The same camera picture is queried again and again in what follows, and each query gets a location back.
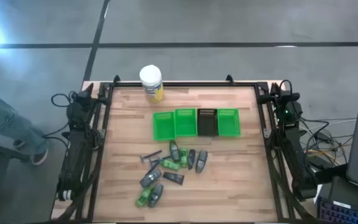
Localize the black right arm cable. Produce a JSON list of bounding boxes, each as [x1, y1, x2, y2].
[[278, 79, 293, 95]]

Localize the grey deodorant stick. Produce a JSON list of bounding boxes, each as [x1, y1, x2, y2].
[[169, 139, 181, 163], [147, 183, 165, 209], [195, 149, 209, 174], [139, 169, 163, 189]]

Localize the black plastic basket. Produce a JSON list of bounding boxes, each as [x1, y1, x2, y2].
[[196, 108, 219, 137]]

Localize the black floor cable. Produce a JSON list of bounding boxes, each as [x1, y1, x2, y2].
[[300, 118, 354, 158]]

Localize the yellow white wipes canister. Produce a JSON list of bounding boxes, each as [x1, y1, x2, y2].
[[139, 64, 165, 104]]

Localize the black stand leg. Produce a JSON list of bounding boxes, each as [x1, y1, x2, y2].
[[0, 136, 31, 164]]

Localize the person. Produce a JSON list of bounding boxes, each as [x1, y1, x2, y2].
[[0, 80, 50, 166]]

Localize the white paper sheet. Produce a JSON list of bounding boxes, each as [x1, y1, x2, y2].
[[314, 184, 323, 203]]

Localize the small green bottle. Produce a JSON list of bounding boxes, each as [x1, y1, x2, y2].
[[179, 147, 189, 169], [135, 185, 154, 208], [160, 159, 181, 172]]

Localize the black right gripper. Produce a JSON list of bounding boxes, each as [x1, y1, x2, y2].
[[267, 82, 301, 107]]

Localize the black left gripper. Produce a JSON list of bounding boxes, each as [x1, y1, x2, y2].
[[72, 82, 101, 106]]

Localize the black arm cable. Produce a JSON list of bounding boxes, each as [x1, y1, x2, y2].
[[278, 79, 293, 95], [42, 90, 78, 147]]

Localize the black aluminium rig frame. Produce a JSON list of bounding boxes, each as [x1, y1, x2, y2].
[[50, 73, 316, 224]]

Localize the yellow cable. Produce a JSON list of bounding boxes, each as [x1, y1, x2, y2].
[[303, 148, 349, 160]]

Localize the black power supply box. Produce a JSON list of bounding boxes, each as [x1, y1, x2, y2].
[[308, 155, 347, 185]]

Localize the backlit black keyboard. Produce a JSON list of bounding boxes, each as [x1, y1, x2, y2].
[[316, 196, 358, 224]]

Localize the green plastic basket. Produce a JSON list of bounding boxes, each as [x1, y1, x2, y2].
[[174, 108, 198, 138], [152, 111, 177, 142], [217, 108, 242, 138]]

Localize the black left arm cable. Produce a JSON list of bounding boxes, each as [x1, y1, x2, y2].
[[42, 90, 78, 147]]

